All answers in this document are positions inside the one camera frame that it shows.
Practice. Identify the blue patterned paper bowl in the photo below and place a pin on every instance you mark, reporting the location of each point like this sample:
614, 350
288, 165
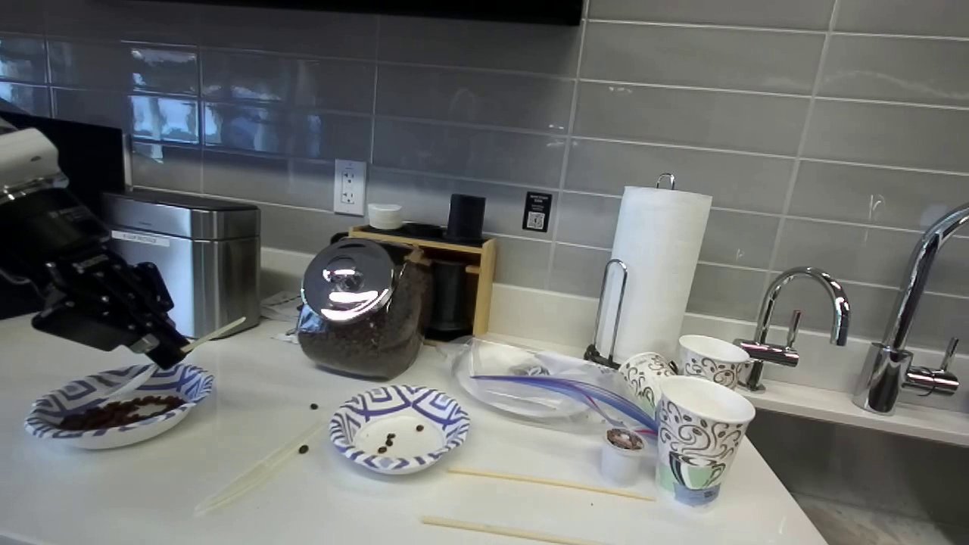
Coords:
61, 428
404, 457

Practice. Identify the stainless steel toaster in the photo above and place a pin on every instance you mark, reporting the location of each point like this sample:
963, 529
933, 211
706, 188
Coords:
206, 268

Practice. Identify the tall patterned paper cup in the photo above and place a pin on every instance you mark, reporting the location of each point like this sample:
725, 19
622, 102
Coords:
697, 435

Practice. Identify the thin wooden stir stick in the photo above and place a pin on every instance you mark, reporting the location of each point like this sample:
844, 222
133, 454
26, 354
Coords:
252, 482
487, 529

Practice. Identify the small chrome faucet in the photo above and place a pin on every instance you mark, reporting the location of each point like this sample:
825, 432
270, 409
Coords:
768, 353

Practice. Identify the clear plastic zip bag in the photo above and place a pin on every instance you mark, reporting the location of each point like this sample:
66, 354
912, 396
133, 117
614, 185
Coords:
525, 380

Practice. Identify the black cylinder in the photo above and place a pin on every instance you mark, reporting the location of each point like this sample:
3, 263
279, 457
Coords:
463, 215

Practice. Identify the stainless steel sink basin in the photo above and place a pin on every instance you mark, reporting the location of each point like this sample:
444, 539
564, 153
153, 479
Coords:
857, 474

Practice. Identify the white paper towel roll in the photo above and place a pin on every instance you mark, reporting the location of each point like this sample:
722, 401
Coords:
652, 274

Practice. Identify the tipped patterned paper cup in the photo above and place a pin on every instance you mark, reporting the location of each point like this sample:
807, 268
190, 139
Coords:
639, 375

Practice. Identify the few scattered coffee beans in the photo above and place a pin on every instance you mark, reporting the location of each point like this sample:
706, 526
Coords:
388, 440

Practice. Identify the small coffee pod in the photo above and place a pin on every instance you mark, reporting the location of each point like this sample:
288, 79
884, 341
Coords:
622, 457

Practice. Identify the wooden countertop rack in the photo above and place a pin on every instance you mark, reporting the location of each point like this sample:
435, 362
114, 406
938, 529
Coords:
489, 290

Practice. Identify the heap of coffee beans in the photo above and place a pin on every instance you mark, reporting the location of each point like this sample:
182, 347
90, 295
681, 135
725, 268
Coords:
123, 414

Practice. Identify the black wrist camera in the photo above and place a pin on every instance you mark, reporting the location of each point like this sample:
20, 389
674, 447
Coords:
70, 329

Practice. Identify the glass coffee bean jar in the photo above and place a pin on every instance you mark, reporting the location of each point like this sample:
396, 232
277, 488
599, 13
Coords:
353, 344

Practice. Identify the black overhead cabinet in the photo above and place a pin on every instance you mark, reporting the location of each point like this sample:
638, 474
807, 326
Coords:
404, 7

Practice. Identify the large chrome faucet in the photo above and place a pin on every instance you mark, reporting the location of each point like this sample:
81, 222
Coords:
888, 375

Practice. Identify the white wall outlet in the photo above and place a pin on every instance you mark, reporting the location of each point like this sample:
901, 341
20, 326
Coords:
349, 185

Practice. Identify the small white container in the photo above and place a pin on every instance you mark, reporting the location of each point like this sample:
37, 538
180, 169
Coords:
382, 215

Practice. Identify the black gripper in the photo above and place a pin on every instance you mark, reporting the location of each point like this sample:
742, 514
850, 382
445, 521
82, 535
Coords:
108, 290

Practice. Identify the black wall plate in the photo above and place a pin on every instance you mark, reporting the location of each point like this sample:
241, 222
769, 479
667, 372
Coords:
536, 211

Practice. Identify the short patterned paper cup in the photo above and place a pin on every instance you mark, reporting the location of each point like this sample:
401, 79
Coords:
712, 357

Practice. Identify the black paper towel holder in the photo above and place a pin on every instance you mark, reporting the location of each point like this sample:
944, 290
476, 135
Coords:
599, 354

